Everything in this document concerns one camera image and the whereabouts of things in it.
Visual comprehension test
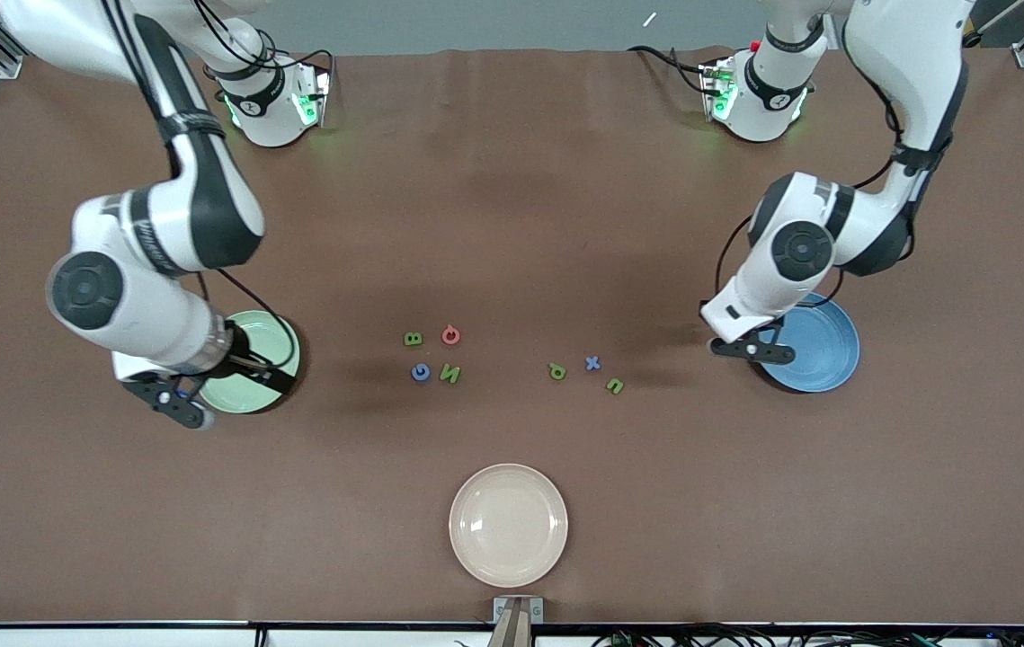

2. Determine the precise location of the light green plate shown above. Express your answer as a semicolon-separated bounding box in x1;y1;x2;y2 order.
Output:
197;310;301;415

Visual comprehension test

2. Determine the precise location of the blue plate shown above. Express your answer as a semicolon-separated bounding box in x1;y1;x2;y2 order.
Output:
757;291;861;394

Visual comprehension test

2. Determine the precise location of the brown table cover sheet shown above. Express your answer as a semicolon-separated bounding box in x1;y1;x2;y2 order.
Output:
0;47;1024;625

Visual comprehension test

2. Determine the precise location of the metal base box green light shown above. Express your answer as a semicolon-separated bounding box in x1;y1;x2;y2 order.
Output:
294;65;334;129
699;59;737;123

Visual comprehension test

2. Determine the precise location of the cream white plate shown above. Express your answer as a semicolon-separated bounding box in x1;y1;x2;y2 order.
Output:
449;463;569;589

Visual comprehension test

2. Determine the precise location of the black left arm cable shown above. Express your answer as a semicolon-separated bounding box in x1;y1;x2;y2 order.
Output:
715;27;926;311

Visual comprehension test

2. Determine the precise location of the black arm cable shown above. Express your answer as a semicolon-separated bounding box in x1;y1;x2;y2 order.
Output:
98;0;298;365
715;27;926;311

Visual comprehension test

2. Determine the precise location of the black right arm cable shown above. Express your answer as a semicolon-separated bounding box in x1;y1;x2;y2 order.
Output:
98;0;298;365

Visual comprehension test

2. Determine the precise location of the black base cable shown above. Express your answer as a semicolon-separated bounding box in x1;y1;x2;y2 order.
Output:
627;45;712;96

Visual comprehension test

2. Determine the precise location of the white table edge rail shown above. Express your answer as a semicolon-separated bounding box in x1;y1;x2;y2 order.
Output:
0;620;1024;647

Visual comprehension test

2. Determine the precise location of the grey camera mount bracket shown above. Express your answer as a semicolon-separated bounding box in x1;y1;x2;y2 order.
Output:
492;596;545;647

